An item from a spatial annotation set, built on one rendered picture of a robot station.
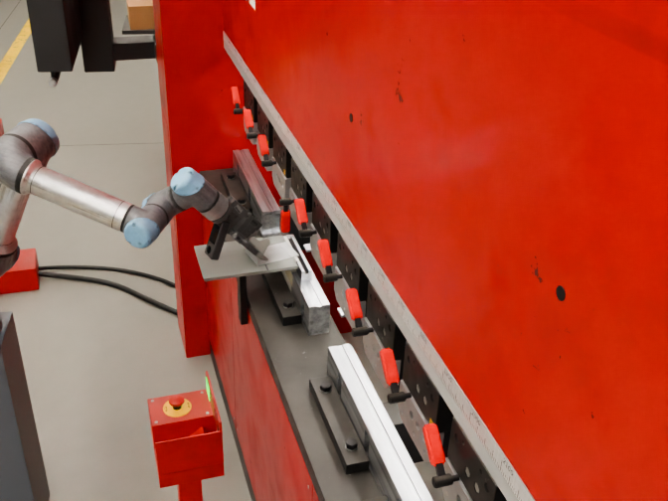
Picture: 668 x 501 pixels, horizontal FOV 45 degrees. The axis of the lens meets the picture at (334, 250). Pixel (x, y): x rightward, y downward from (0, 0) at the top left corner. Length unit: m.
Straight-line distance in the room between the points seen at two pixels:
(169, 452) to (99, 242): 2.55
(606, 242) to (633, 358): 0.12
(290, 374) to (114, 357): 1.65
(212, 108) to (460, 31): 1.99
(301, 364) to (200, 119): 1.23
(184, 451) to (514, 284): 1.20
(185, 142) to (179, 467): 1.38
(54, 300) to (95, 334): 0.36
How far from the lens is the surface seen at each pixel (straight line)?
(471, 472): 1.28
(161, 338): 3.70
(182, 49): 2.95
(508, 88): 1.02
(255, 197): 2.71
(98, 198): 2.09
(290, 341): 2.20
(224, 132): 3.08
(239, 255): 2.32
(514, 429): 1.12
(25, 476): 2.79
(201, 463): 2.10
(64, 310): 3.97
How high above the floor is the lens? 2.20
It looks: 31 degrees down
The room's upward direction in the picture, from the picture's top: 2 degrees clockwise
